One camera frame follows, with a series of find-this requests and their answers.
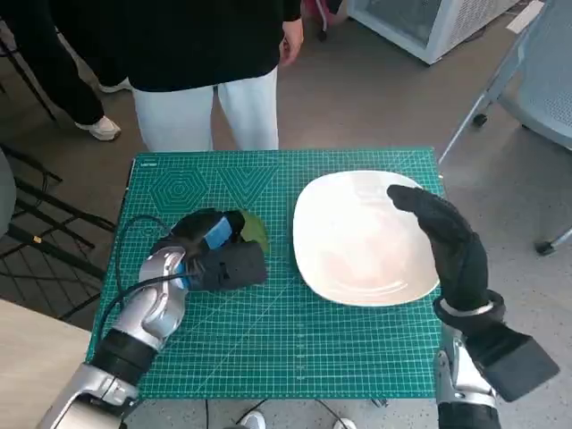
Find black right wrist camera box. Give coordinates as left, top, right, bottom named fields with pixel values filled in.
left=464, top=324, right=560, bottom=403

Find black wire rack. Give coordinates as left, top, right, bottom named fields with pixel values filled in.
left=0, top=142, right=116, bottom=321

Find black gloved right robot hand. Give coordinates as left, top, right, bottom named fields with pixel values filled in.
left=385, top=184, right=490, bottom=313

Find toy red grapes with leaf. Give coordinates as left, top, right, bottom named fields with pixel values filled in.
left=240, top=212, right=271, bottom=254

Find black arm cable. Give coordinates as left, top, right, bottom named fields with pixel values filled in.
left=93, top=215, right=189, bottom=345

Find pink wheeled object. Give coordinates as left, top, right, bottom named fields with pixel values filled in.
left=303, top=0, right=345, bottom=44

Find white plate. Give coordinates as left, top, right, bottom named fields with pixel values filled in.
left=292, top=171, right=442, bottom=307

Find dark left wrist camera box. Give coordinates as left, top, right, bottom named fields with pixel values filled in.
left=189, top=240, right=268, bottom=291

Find green cutting mat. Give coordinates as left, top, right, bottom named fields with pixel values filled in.
left=88, top=146, right=448, bottom=400

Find light wooden desk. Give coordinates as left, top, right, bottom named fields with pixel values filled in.
left=0, top=298, right=93, bottom=429

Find person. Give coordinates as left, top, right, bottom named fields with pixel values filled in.
left=0, top=0, right=133, bottom=142
left=51, top=0, right=305, bottom=153

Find grey mesh chair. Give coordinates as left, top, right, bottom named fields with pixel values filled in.
left=437, top=0, right=572, bottom=256

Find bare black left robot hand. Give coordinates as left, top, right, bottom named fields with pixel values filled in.
left=153, top=206, right=250, bottom=265

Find grey rounded object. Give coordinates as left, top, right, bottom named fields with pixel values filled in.
left=0, top=149, right=17, bottom=238

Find white mesh cabinet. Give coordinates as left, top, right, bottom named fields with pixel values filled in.
left=346, top=0, right=524, bottom=65

